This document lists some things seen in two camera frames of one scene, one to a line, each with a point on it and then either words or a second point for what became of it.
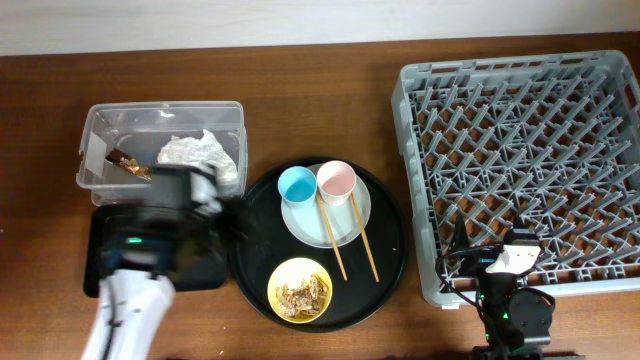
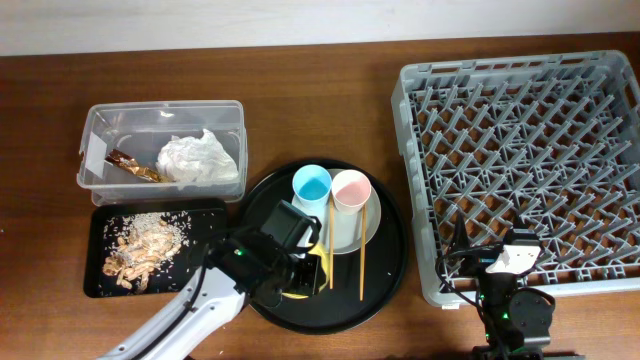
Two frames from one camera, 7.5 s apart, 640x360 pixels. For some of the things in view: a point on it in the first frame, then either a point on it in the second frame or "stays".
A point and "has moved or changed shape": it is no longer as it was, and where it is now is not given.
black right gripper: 477,259 stays
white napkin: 205,150 stays
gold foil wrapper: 129,163 stays
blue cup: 297,186 has moved or changed shape
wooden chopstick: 365,238 to 362,252
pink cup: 336,180 to 351,189
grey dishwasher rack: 547,143 stays
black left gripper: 234,222 to 310,279
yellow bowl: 300,290 to 325,259
